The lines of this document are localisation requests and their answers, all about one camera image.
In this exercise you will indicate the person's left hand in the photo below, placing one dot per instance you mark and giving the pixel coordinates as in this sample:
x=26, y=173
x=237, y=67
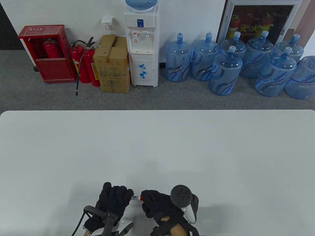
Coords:
x=113, y=196

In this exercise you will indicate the person's right hand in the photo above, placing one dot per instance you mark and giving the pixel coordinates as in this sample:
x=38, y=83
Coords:
x=160, y=204

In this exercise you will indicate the white marker with red tip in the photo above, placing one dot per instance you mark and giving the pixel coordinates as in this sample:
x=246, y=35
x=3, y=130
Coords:
x=135, y=197

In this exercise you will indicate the person's left forearm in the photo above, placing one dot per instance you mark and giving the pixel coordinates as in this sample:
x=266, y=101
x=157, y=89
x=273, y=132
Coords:
x=86, y=233

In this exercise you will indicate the person's right forearm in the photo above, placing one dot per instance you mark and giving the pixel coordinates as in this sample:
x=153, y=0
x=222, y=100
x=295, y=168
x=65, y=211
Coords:
x=178, y=231

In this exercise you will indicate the black right hand controller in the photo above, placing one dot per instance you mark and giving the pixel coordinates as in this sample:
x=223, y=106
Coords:
x=181, y=195

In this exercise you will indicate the black hand controller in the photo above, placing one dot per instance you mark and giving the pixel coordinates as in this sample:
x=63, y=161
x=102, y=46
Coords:
x=109, y=221
x=181, y=195

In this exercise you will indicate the black left hand controller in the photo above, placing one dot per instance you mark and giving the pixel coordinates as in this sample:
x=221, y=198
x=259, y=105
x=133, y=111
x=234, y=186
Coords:
x=109, y=221

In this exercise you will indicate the brown cardboard box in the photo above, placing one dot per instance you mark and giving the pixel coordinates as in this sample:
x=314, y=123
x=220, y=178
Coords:
x=113, y=71

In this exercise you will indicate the red fire extinguisher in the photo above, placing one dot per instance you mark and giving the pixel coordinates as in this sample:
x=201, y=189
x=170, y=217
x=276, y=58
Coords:
x=51, y=50
x=75, y=55
x=89, y=64

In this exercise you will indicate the red fire extinguisher cabinet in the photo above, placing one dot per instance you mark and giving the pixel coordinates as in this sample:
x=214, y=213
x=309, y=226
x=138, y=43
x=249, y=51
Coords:
x=54, y=71

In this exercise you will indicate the white water dispenser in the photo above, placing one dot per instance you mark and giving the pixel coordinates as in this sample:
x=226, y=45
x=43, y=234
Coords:
x=142, y=54

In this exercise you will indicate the group of blue water jugs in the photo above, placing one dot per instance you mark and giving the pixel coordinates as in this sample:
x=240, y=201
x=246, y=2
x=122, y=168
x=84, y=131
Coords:
x=225, y=71

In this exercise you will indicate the black double door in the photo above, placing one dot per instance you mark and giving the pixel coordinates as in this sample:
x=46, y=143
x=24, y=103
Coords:
x=9, y=34

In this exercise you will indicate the blue dispenser water bottle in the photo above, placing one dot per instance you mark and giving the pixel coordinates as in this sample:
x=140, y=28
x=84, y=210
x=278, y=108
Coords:
x=140, y=3

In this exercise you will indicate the white wall power socket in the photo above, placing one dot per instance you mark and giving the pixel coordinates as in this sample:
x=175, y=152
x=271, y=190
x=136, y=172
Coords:
x=107, y=21

